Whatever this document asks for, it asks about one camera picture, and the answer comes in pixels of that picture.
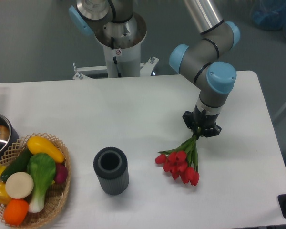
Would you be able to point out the blue plastic bag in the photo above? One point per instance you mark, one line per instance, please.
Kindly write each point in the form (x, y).
(269, 15)

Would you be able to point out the red radish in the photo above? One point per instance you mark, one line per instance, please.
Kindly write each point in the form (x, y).
(61, 174)

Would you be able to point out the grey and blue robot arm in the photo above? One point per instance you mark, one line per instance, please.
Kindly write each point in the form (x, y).
(199, 64)

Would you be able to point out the red tulip bouquet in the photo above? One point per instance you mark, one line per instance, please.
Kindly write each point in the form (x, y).
(182, 162)

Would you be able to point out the green bok choy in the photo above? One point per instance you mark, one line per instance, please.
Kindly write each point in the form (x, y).
(42, 169)

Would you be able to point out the orange fruit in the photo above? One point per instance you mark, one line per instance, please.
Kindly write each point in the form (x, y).
(15, 212)

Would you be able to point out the beige round disc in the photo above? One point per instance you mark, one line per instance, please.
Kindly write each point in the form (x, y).
(19, 185)

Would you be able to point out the dark green cucumber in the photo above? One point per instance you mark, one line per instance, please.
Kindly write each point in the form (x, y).
(17, 165)

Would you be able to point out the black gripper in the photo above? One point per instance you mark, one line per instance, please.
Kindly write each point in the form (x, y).
(194, 120)

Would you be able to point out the yellow squash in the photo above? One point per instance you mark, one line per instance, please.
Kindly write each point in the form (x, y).
(38, 144)

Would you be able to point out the yellow bell pepper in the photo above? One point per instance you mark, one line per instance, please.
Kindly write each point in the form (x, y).
(4, 197)

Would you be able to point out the woven wicker basket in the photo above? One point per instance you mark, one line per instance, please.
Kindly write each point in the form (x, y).
(55, 197)

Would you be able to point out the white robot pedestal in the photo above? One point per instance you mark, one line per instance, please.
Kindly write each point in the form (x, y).
(121, 44)

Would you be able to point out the dark grey ribbed vase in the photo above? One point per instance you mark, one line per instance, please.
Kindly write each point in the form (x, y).
(111, 167)

